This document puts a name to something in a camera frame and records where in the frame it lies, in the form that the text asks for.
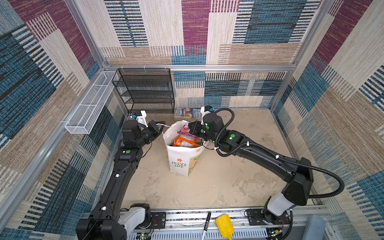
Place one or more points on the paperback book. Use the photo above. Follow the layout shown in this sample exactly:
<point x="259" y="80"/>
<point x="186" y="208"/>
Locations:
<point x="187" y="114"/>

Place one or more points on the white wire mesh basket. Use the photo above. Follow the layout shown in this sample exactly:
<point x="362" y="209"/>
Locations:
<point x="88" y="111"/>

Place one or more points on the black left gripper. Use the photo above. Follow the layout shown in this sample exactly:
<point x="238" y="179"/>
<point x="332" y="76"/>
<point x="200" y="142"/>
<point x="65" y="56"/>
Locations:
<point x="151" y="127"/>

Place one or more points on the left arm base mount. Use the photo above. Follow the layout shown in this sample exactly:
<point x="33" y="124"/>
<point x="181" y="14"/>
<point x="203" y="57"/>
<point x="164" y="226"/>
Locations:
<point x="156" y="220"/>

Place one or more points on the black marker pen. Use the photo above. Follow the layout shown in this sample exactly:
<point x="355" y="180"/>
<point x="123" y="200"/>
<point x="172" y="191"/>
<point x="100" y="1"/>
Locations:
<point x="206" y="226"/>

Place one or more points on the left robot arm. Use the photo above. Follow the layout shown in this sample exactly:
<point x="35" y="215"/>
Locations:
<point x="107" y="221"/>

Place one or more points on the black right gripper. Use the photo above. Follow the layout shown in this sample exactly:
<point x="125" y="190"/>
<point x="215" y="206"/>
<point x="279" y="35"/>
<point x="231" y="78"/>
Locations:
<point x="194" y="130"/>

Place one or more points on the purple snack packet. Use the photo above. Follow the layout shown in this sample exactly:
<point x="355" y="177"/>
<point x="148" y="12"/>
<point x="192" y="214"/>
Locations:
<point x="185" y="131"/>

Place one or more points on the black wire shelf rack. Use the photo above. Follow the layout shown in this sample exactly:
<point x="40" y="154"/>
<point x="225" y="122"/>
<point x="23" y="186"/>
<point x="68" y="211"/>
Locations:
<point x="149" y="90"/>

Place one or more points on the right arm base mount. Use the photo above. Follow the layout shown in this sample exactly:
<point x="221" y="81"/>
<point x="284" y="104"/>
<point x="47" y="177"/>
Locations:
<point x="259" y="216"/>

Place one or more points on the grey blue padded stool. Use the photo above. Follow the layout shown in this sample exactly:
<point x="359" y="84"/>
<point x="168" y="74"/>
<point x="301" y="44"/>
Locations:
<point x="315" y="228"/>

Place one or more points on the white paper bag with illustration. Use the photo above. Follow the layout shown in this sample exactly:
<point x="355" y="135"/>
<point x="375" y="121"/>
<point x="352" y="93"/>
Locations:
<point x="181" y="160"/>

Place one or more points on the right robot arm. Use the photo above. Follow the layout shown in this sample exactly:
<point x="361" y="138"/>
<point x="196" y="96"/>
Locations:
<point x="297" y="174"/>

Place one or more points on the yellow plastic scoop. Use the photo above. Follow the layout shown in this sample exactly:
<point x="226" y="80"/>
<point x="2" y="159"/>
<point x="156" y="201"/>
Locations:
<point x="225" y="226"/>

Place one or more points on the orange snack packet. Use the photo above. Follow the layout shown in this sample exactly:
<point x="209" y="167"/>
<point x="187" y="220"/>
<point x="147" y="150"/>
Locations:
<point x="188" y="141"/>

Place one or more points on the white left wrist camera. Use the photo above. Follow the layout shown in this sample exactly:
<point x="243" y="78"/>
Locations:
<point x="140" y="117"/>

